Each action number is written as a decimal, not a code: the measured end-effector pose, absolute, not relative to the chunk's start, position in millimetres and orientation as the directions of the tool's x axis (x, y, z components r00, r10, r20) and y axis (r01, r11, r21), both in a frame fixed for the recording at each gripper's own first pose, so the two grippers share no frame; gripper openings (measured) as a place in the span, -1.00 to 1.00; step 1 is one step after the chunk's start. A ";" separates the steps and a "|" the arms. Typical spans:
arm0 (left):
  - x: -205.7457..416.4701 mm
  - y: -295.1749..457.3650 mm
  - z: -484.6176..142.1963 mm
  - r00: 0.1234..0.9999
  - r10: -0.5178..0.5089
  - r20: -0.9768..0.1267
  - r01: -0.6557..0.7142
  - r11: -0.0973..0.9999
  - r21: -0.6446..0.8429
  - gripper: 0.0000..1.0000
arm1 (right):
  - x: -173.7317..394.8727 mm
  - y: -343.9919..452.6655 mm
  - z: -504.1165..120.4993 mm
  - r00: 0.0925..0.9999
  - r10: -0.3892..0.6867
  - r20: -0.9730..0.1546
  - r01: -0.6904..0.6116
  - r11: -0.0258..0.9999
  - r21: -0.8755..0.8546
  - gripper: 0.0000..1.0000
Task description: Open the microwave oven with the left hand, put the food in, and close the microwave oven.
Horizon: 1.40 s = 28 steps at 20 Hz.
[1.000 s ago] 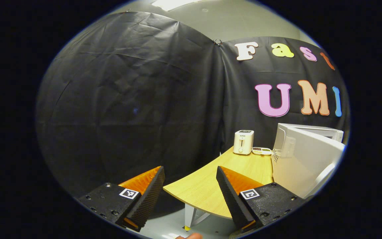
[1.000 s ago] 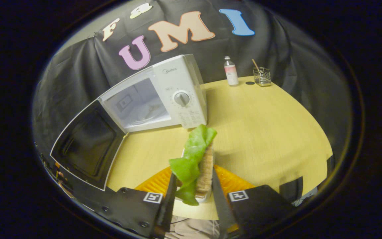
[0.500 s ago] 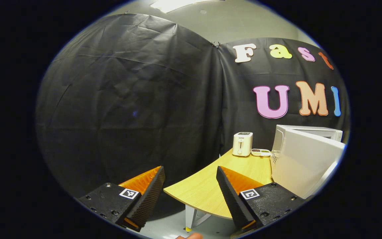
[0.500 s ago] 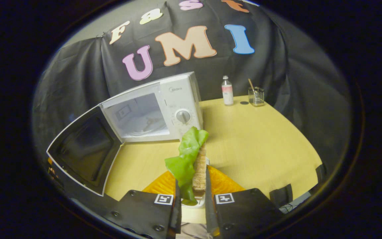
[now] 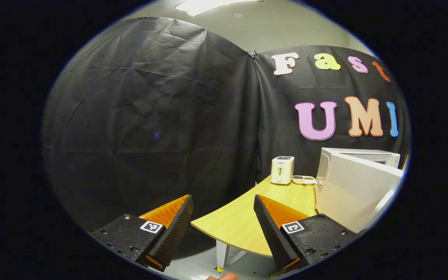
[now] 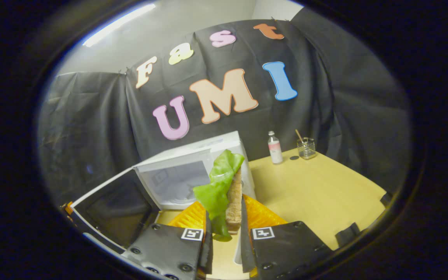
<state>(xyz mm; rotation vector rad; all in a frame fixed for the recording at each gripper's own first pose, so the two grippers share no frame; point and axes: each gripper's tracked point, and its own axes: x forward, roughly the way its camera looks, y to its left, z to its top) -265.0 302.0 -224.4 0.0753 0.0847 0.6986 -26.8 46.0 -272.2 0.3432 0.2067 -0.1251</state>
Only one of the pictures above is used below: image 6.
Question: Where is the small bottle with pink label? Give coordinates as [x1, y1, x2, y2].
[268, 131, 283, 165]

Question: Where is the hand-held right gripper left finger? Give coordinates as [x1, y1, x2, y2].
[121, 200, 214, 280]

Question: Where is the clear glass jar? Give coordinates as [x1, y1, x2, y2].
[297, 137, 317, 160]

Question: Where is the sandwich with green lettuce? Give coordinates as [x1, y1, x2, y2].
[193, 149, 245, 238]

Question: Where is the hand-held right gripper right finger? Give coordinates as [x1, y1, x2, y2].
[241, 194, 331, 280]

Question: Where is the white microwave oven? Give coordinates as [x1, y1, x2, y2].
[70, 131, 256, 253]

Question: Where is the black backdrop cloth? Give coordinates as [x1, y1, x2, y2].
[37, 7, 411, 207]

